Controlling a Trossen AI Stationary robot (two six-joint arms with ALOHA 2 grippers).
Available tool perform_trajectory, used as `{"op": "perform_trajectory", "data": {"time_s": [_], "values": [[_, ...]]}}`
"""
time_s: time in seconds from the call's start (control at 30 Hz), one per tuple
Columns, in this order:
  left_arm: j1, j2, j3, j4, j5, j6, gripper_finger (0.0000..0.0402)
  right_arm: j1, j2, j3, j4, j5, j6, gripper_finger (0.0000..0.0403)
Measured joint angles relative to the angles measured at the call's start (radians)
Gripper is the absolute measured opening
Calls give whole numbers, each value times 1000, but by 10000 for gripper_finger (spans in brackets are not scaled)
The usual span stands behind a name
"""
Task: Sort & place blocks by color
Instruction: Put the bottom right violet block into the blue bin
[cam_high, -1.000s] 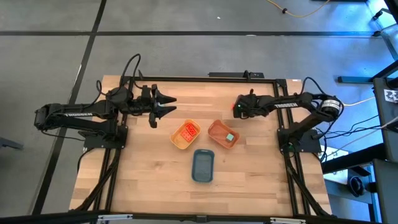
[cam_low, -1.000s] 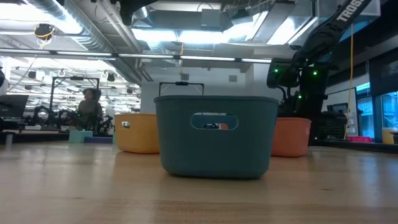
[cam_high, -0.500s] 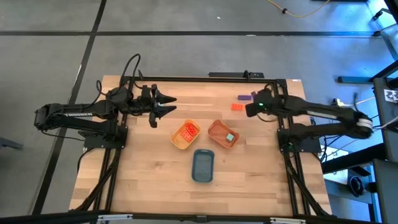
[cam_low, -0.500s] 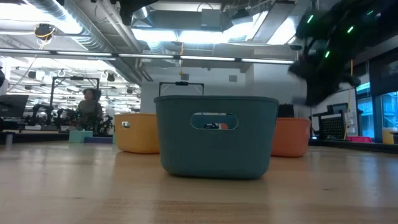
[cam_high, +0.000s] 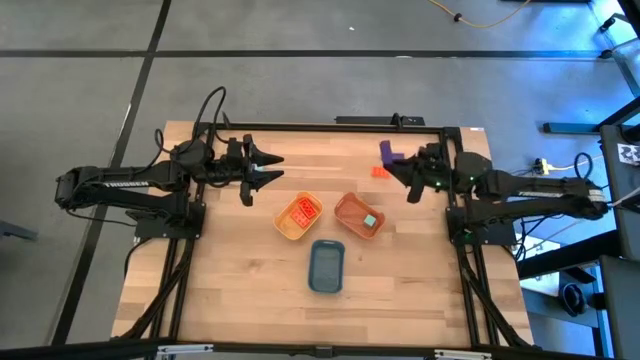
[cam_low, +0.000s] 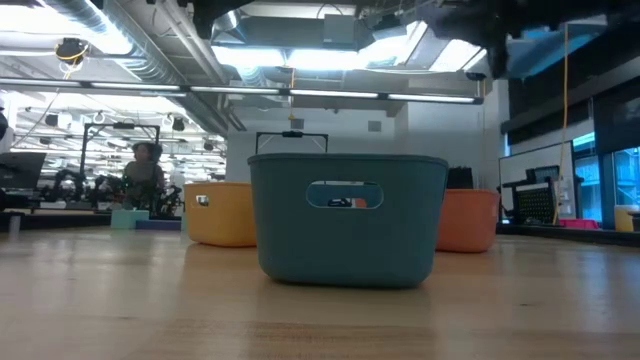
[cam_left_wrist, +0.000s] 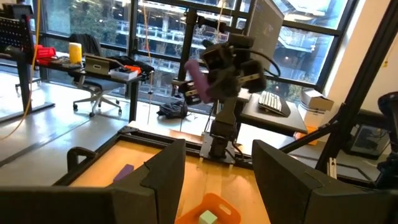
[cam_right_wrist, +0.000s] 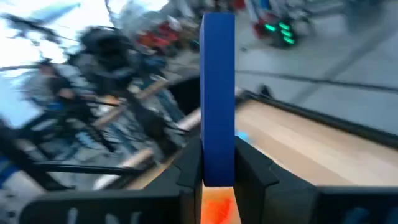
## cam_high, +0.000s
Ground silver metal bracket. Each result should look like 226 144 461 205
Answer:
156 343 215 357
433 348 494 360

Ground black looped base cable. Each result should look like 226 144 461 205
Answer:
573 151 594 179

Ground orange plastic bin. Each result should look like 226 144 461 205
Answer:
333 192 386 241

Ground blue plastic bin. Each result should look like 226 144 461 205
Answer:
307 239 347 294

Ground yellow extension cable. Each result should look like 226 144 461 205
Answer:
427 0 532 30

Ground purple plastic building block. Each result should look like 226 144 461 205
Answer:
379 140 405 166

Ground dark grey cabinet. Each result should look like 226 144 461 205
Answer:
597 254 640 360
598 123 640 261

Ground yellow plastic bin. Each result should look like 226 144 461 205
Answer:
272 190 325 242

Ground black clamp bar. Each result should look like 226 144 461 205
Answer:
334 112 427 127

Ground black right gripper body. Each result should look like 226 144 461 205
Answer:
406 142 454 204

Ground black metal table frame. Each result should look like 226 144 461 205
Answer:
112 121 536 351

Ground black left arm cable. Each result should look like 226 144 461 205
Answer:
191 86 230 147

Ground black aluminium crossbeam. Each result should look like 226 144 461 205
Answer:
0 337 640 360

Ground grey furniture leg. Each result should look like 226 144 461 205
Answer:
0 219 37 242

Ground black white fiducial tag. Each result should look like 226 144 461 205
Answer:
616 143 640 167

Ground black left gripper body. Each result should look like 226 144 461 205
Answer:
219 133 258 207

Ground black headphones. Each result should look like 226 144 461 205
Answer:
559 282 591 317

